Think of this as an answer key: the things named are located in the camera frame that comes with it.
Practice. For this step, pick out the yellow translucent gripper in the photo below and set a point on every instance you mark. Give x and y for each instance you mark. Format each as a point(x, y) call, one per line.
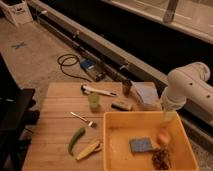
point(167, 117)

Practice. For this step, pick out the dark grape bunch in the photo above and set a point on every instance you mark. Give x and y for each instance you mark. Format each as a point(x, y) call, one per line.
point(160, 159)

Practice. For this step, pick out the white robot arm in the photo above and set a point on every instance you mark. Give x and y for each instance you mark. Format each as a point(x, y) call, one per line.
point(188, 82)

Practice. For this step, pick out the orange round fruit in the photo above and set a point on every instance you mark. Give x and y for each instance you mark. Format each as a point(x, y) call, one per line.
point(163, 137)

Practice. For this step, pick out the folded white cloth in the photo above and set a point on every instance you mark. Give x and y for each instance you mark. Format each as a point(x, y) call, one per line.
point(147, 95)

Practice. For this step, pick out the blue sponge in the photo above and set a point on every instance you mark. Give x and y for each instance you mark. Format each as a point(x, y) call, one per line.
point(140, 145)

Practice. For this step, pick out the yellow plastic bin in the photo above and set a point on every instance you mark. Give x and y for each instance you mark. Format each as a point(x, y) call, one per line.
point(130, 137)

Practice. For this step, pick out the dark metal cup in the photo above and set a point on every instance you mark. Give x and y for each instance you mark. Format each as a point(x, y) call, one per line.
point(126, 87)

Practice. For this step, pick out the brown scrub brush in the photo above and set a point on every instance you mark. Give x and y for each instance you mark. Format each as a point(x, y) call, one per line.
point(121, 105)

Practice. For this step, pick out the green plastic cup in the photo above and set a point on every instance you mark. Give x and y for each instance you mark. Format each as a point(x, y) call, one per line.
point(93, 99)

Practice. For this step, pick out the metal fork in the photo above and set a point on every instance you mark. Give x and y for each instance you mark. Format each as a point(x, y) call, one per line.
point(88, 122)

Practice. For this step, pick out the yellow corn cob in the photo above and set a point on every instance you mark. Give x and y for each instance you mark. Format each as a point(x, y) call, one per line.
point(93, 147)

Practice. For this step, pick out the blue power device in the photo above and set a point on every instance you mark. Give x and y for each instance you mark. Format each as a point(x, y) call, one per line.
point(92, 70)

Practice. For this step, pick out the black chair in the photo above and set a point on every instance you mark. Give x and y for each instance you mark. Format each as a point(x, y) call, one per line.
point(15, 114)

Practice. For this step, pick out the white cardboard box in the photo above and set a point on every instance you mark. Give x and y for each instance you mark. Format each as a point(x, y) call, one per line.
point(18, 14)

